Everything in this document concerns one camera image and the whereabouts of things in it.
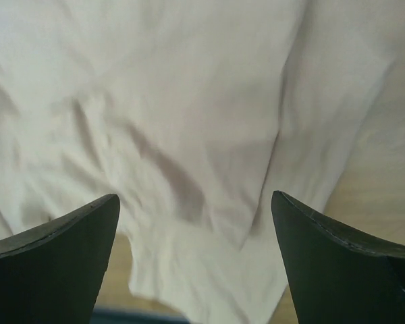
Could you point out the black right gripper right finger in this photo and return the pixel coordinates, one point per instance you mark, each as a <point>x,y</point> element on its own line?
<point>336,273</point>

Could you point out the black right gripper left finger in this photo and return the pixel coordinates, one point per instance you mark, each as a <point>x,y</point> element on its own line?
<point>53,272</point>

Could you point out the beige t shirt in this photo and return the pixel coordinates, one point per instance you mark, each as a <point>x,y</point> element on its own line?
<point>193,113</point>

